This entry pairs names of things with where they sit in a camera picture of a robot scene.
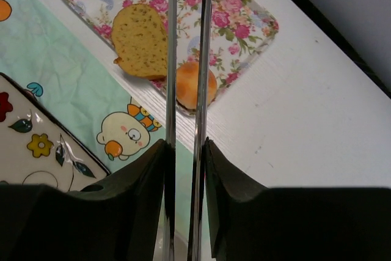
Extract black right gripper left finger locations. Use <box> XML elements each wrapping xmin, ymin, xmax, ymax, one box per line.
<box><xmin>1</xmin><ymin>140</ymin><xmax>166</xmax><ymax>260</ymax></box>

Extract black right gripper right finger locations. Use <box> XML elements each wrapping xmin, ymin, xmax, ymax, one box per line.
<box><xmin>203</xmin><ymin>140</ymin><xmax>390</xmax><ymax>260</ymax></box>

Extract metal tongs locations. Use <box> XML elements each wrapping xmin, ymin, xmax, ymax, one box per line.
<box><xmin>162</xmin><ymin>0</ymin><xmax>211</xmax><ymax>260</ymax></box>

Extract round bread bun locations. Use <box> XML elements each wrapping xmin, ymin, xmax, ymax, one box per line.
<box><xmin>176</xmin><ymin>61</ymin><xmax>217</xmax><ymax>110</ymax></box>

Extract sliced bread piece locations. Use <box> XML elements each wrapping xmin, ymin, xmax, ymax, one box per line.
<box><xmin>111</xmin><ymin>4</ymin><xmax>167</xmax><ymax>80</ymax></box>

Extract square floral ceramic plate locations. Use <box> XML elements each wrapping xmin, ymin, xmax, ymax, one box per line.
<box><xmin>1</xmin><ymin>74</ymin><xmax>110</xmax><ymax>192</ymax></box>

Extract mint green cartoon placemat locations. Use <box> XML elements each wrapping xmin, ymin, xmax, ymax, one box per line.
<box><xmin>0</xmin><ymin>0</ymin><xmax>211</xmax><ymax>243</ymax></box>

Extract floral serving tray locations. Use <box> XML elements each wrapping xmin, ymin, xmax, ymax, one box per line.
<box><xmin>63</xmin><ymin>0</ymin><xmax>279</xmax><ymax>98</ymax></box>

